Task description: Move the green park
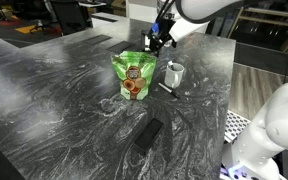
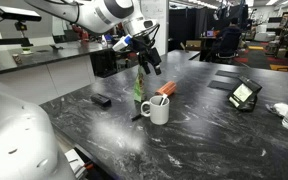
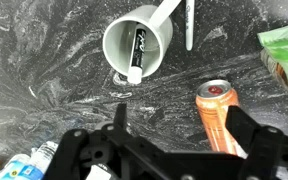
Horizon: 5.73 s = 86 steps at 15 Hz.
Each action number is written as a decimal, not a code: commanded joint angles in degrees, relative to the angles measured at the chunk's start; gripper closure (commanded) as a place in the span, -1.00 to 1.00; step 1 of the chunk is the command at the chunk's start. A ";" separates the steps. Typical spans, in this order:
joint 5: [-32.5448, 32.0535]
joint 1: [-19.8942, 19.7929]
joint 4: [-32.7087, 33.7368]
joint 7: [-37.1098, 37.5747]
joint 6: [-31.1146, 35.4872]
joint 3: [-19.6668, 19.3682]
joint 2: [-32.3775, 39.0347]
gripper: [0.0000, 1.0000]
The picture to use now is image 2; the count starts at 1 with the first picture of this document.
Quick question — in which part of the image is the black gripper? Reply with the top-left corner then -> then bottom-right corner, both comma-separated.
129,32 -> 163,76

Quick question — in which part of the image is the green snack pack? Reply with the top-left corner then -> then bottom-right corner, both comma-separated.
133,64 -> 147,103

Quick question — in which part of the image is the orange cylindrical roll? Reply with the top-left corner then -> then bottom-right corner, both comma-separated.
154,80 -> 178,98

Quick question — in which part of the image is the white marker in mug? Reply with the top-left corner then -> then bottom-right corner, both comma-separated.
159,93 -> 169,107

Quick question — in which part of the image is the white ceramic mug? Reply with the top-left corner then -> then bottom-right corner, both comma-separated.
140,95 -> 171,126

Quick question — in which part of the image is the black pen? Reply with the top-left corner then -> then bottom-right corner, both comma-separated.
131,113 -> 144,122

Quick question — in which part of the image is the black rectangular box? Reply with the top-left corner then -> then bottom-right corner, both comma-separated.
90,93 -> 113,109

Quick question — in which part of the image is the black flat mat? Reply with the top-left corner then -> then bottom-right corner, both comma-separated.
207,79 -> 240,92
214,69 -> 242,80

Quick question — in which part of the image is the black office chair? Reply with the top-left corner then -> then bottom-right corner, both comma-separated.
212,31 -> 244,65

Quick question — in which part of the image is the seated person in dark clothes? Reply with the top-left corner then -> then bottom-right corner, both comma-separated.
213,17 -> 244,60

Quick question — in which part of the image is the black timer with display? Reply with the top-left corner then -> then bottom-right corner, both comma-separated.
226,76 -> 263,113

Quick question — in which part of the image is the white cabinet with black counter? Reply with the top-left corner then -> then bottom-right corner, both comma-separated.
0,39 -> 116,106

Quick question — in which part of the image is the crumpled white wrapper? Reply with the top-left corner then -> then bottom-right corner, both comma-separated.
265,101 -> 288,118

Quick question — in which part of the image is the small tin can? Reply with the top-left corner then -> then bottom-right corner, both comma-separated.
11,53 -> 24,66

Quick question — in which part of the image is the white and blue wrist camera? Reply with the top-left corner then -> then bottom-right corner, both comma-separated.
111,33 -> 134,53

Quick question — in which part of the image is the black camera on stand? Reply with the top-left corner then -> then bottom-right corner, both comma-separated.
0,4 -> 43,33

